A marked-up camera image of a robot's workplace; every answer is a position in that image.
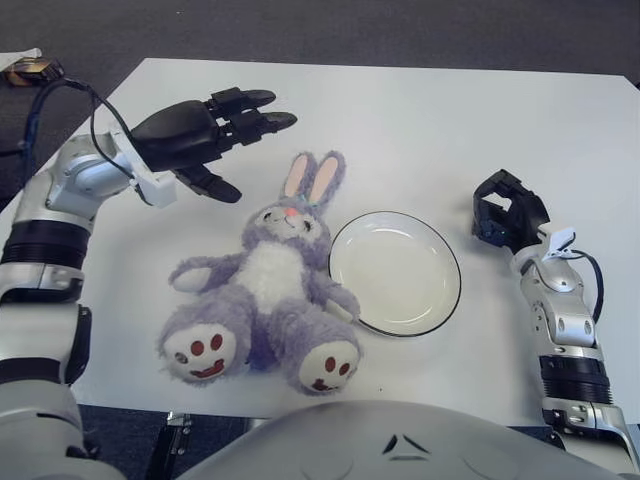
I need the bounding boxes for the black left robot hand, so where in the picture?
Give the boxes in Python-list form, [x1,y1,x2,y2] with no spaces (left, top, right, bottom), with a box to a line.
[128,87,300,205]

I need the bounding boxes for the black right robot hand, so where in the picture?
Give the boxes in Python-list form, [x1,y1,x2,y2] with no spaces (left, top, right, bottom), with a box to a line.
[472,168,551,251]

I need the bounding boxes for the purple plush bunny doll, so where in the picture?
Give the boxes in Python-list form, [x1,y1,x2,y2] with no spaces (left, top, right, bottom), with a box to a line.
[158,148,364,397]

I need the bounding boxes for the white plate black rim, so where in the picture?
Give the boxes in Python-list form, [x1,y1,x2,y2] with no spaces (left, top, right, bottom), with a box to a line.
[327,210,462,339]

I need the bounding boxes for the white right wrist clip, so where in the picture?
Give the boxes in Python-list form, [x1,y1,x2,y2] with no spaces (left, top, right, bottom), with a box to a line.
[542,227,576,261]

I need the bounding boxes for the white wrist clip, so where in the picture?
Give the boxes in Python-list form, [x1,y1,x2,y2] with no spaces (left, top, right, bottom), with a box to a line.
[107,128,177,207]
[542,227,576,261]

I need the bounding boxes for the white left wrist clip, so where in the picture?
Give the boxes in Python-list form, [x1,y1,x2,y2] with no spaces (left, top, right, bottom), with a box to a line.
[107,128,177,207]

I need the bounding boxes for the brown cardboard box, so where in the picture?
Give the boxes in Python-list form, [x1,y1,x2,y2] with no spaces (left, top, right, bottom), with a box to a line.
[7,55,66,87]

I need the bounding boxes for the white cloth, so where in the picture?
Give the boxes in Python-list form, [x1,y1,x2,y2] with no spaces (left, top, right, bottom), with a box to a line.
[0,47,44,71]

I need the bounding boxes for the silver robot torso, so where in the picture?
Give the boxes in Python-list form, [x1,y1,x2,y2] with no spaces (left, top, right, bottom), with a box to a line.
[174,398,640,480]

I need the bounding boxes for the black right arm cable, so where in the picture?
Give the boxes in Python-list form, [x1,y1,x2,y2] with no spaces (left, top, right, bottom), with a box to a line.
[569,247,605,321]

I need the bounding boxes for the black metal stand frame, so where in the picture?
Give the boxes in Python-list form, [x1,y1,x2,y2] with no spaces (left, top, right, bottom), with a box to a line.
[149,409,194,480]

